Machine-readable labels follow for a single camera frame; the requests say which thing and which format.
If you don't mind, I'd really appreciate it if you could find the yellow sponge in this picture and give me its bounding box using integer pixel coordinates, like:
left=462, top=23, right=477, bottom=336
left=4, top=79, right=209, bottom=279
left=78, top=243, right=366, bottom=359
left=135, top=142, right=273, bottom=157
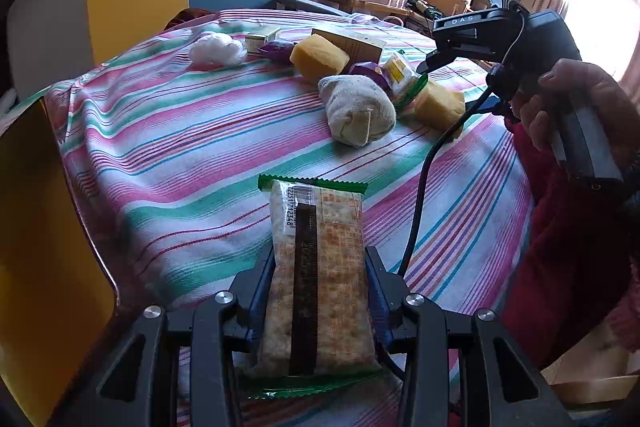
left=290, top=34, right=350, bottom=83
left=413, top=80, right=465, bottom=132

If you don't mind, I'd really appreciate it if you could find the green snack pack Weidan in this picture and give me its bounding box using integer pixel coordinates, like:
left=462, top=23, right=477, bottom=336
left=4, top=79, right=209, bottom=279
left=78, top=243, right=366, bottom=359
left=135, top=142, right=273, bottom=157
left=382, top=51, right=428, bottom=114

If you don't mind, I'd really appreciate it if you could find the beige sock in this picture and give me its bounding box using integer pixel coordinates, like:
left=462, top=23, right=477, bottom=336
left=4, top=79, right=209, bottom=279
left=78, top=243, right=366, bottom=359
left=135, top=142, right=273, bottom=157
left=318, top=75, right=396, bottom=147

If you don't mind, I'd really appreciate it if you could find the cracker pack black stripe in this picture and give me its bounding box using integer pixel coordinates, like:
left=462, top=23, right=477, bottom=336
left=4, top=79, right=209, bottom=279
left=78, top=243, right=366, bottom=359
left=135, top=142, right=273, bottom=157
left=239, top=173, right=384, bottom=400

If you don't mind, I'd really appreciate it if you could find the purple snack wrapper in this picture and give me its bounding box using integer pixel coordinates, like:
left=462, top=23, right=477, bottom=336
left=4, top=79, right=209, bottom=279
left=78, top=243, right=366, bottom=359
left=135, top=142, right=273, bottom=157
left=256, top=40, right=388, bottom=94

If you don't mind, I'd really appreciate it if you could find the small green box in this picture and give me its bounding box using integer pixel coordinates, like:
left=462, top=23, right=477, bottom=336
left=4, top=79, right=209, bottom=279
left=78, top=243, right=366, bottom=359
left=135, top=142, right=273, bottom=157
left=244, top=25, right=281, bottom=54

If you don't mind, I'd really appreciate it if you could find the person right hand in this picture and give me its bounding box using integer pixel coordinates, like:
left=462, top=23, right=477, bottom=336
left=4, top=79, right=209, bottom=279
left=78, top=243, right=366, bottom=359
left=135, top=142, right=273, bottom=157
left=511, top=58, right=639, bottom=170

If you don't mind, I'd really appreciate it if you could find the yellow storage bin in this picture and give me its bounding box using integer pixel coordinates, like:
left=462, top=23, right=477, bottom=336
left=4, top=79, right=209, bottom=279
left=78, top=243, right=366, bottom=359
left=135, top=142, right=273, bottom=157
left=1, top=102, right=118, bottom=426

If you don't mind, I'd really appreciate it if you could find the cream tea box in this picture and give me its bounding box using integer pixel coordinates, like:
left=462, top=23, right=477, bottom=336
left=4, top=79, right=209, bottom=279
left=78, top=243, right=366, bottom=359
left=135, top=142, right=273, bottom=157
left=311, top=27, right=386, bottom=67

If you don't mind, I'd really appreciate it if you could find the striped bed sheet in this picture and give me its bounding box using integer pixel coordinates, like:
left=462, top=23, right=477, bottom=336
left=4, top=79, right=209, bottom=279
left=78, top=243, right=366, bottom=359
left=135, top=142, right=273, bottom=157
left=46, top=10, right=533, bottom=313

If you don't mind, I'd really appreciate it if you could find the maroon cloth on chair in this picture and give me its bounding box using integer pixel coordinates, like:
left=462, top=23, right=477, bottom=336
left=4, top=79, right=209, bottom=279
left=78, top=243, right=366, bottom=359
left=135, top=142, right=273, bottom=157
left=164, top=8, right=216, bottom=31

